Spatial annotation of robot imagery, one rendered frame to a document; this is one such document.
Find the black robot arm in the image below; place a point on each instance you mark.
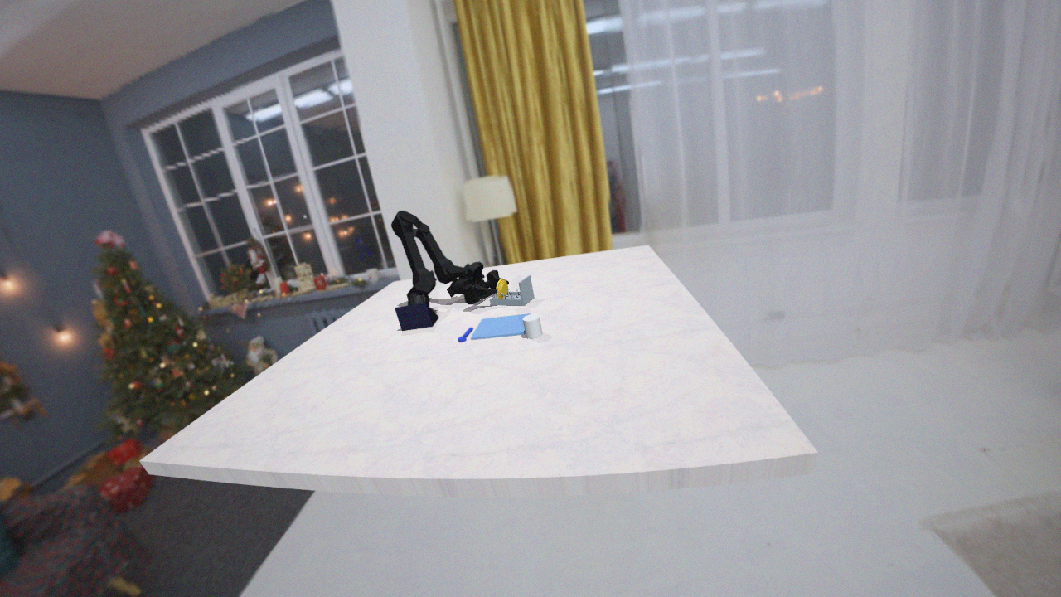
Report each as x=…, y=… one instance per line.
x=446, y=271

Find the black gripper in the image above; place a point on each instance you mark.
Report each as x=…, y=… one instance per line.
x=480, y=289

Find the grey cylinder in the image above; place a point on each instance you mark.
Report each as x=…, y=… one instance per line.
x=532, y=326

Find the grey dish rack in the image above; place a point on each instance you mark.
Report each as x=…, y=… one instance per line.
x=521, y=298

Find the light blue flat mat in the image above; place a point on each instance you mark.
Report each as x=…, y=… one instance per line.
x=500, y=327

